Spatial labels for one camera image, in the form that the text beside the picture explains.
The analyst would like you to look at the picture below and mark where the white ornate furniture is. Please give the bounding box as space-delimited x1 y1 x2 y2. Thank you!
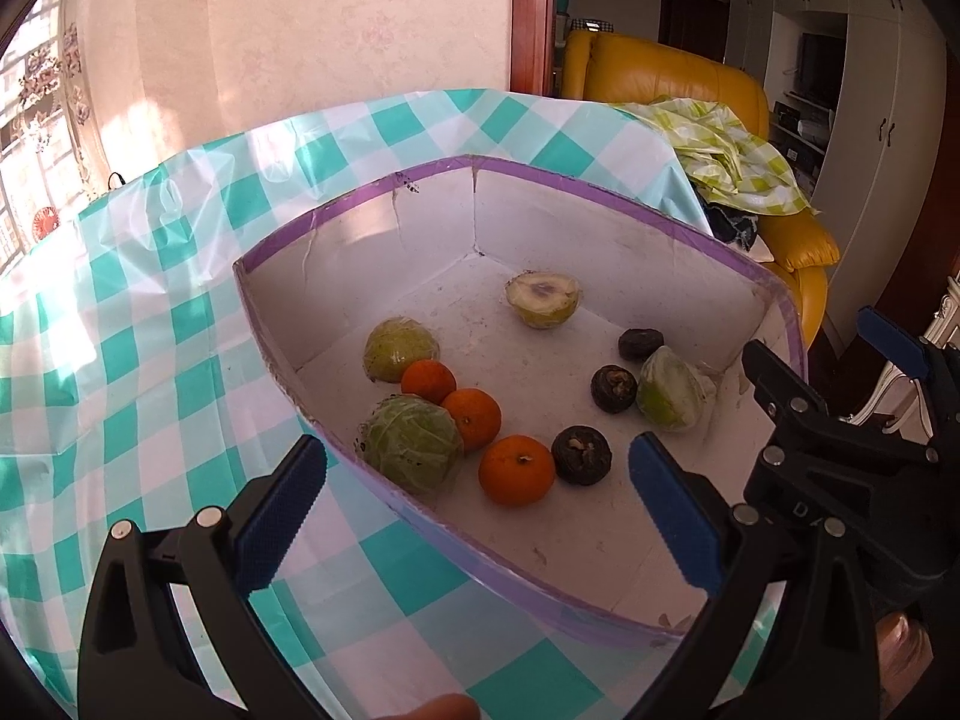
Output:
855 292 960 428

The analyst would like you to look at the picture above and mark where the yellow leather armchair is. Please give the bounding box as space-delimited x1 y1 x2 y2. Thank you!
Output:
561 30 841 350

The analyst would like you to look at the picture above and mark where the red-brown wooden door frame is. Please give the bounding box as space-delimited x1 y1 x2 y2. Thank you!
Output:
510 0 557 98

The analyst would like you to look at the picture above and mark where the floral lace curtain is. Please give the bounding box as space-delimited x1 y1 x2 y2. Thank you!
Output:
0 0 98 256

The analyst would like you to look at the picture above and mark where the teal checkered tablecloth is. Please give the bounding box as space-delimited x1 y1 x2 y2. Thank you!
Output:
0 86 796 720

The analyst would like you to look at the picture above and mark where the white-framed window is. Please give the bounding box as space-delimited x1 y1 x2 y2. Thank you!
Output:
0 52 83 263

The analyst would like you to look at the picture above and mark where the person's left hand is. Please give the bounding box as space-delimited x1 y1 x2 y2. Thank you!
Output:
360 692 481 720

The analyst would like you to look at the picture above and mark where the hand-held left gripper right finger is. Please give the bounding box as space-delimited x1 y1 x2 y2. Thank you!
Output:
628 431 880 720

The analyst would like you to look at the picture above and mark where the dark wooden door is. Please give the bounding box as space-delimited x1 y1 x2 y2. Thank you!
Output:
658 0 728 65

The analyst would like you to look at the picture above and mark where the brownish pear half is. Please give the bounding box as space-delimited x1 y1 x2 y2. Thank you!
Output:
506 271 582 331

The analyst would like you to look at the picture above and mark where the dark cloth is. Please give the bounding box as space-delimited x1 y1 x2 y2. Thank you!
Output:
705 199 762 248

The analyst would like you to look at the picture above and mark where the black television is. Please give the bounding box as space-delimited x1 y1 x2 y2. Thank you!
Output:
795 31 845 98

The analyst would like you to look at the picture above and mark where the dark brown water chestnut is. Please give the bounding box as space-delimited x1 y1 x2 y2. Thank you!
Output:
590 364 640 413
551 425 613 488
618 328 665 362

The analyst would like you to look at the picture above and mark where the person's right hand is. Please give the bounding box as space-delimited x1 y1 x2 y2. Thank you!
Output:
877 610 932 691

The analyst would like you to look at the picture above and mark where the yellow-green pear half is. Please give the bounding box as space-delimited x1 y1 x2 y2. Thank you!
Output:
364 317 442 383

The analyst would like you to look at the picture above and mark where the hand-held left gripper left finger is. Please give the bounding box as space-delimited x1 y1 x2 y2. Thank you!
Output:
77 433 335 720

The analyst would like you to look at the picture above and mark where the green checkered cloth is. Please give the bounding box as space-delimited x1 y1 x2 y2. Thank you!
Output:
611 96 815 217

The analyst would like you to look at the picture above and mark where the purple cardboard box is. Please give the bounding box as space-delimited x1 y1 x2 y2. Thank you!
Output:
232 154 811 650

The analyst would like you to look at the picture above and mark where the white wall cabinet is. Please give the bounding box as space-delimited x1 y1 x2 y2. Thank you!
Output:
724 0 950 316

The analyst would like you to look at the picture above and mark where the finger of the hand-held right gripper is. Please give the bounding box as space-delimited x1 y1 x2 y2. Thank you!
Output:
857 305 960 442
741 339 944 470

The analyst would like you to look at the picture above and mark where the green pear half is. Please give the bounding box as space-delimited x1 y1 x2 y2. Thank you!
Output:
636 345 707 434
362 395 466 494

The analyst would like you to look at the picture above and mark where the orange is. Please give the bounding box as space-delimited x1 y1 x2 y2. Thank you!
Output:
400 360 458 406
478 435 557 507
441 388 503 452

